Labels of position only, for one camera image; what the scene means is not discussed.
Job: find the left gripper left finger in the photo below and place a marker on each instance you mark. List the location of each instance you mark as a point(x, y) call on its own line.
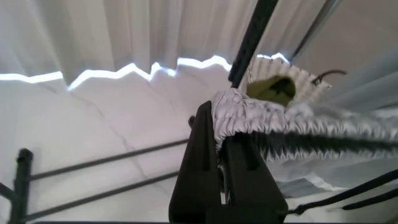
point(196, 174)

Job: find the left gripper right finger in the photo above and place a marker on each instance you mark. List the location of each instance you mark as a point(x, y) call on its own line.
point(248, 186)

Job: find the pale grey shorts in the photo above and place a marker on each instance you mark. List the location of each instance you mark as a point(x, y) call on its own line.
point(248, 115)

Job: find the green printed shirt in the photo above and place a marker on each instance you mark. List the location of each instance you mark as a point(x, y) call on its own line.
point(264, 90)

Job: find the white laundry basket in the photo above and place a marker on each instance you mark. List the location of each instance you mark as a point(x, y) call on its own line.
point(273, 67)

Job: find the black clothes rack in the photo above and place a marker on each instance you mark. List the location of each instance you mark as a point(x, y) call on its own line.
point(252, 37)

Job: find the white curtain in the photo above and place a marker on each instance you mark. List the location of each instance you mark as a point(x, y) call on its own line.
point(93, 31)

